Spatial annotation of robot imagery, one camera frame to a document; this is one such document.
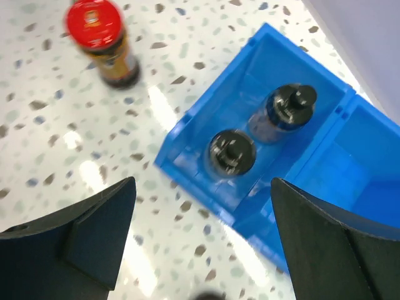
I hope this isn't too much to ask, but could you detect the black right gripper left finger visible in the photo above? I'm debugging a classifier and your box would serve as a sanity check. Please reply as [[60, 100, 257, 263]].
[[1, 177, 136, 299]]

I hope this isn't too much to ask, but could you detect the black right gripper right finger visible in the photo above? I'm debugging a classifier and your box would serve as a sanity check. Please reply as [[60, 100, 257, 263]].
[[271, 177, 399, 299]]

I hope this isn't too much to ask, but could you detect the red lid sauce jar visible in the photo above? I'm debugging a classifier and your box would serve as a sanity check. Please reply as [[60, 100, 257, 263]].
[[65, 1, 140, 89]]

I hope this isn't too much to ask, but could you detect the black cap white spice jar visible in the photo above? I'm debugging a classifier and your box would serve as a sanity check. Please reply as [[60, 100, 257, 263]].
[[205, 129, 256, 178]]

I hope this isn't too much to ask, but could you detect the blue three-compartment plastic bin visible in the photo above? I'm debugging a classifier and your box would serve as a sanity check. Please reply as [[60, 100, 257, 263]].
[[155, 24, 399, 271]]

